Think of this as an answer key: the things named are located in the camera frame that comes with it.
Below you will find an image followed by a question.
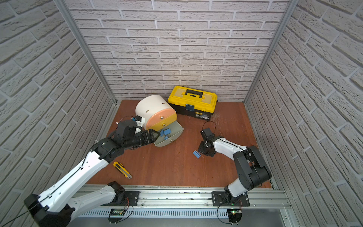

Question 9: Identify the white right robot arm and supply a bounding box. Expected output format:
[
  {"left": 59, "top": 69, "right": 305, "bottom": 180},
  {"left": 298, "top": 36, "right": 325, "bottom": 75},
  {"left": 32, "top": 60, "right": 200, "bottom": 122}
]
[{"left": 198, "top": 137, "right": 272, "bottom": 205}]

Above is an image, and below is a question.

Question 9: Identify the aluminium rail frame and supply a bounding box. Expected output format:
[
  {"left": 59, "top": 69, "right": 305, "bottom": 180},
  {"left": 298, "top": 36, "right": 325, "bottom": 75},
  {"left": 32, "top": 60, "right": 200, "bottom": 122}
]
[{"left": 75, "top": 185, "right": 292, "bottom": 220}]

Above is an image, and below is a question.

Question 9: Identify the left circuit board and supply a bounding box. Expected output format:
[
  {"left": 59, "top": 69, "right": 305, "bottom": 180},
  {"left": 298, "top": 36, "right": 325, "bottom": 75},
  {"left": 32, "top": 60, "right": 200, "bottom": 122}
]
[{"left": 108, "top": 209, "right": 128, "bottom": 224}]

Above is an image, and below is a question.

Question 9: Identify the yellow utility knife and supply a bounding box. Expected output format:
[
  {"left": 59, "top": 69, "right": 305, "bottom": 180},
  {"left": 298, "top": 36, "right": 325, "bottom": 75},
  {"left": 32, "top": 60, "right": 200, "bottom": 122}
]
[{"left": 113, "top": 161, "right": 132, "bottom": 179}]

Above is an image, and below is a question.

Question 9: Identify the orange top drawer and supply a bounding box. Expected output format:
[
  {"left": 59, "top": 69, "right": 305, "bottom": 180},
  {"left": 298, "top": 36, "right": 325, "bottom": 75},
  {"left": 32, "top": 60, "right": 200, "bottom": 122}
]
[{"left": 146, "top": 108, "right": 177, "bottom": 130}]

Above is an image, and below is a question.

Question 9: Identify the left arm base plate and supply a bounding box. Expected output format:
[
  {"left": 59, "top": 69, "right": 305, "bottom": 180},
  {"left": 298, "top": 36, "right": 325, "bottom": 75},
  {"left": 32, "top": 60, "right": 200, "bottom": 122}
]
[{"left": 103, "top": 191, "right": 140, "bottom": 206}]

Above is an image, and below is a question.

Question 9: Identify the round white drawer cabinet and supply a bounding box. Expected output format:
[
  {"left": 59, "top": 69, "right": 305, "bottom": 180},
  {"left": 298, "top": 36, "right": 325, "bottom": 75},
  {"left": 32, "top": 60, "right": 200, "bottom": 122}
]
[{"left": 135, "top": 95, "right": 172, "bottom": 130}]

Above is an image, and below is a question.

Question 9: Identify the circuit board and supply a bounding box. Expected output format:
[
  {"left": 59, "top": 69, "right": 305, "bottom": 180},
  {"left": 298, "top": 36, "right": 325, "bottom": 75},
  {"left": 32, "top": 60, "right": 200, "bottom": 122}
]
[
  {"left": 108, "top": 209, "right": 128, "bottom": 224},
  {"left": 227, "top": 209, "right": 242, "bottom": 225}
]

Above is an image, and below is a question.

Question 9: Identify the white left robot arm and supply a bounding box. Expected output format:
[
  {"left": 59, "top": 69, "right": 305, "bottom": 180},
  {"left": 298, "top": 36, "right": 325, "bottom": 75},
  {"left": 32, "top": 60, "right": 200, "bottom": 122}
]
[{"left": 24, "top": 120, "right": 160, "bottom": 227}]

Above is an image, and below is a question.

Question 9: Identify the right circuit board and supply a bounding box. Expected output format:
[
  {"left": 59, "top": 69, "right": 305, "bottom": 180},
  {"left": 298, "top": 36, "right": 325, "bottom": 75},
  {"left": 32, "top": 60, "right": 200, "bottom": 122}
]
[{"left": 227, "top": 209, "right": 242, "bottom": 225}]

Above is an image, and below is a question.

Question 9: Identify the yellow black toolbox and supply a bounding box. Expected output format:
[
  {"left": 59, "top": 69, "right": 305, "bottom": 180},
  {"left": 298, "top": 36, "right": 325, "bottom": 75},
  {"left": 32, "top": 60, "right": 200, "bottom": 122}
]
[{"left": 168, "top": 86, "right": 217, "bottom": 121}]

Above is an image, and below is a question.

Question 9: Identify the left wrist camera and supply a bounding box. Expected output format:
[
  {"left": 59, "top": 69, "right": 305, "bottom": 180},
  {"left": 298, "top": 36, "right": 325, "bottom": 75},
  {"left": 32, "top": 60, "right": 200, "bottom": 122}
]
[{"left": 113, "top": 115, "right": 143, "bottom": 141}]

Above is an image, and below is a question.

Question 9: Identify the grey bottom drawer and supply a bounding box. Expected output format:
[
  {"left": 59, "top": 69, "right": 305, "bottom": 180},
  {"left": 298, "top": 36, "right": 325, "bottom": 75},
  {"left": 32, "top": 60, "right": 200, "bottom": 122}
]
[{"left": 154, "top": 121, "right": 184, "bottom": 147}]

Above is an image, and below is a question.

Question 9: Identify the yellow drawer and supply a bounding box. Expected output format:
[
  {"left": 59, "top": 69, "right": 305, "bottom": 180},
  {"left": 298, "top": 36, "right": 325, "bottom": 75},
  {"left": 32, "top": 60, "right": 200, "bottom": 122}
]
[{"left": 150, "top": 119, "right": 175, "bottom": 131}]

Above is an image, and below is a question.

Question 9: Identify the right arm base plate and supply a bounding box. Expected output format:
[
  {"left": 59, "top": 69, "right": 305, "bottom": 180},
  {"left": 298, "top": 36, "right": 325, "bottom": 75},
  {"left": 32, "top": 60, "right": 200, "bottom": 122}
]
[{"left": 211, "top": 191, "right": 250, "bottom": 207}]

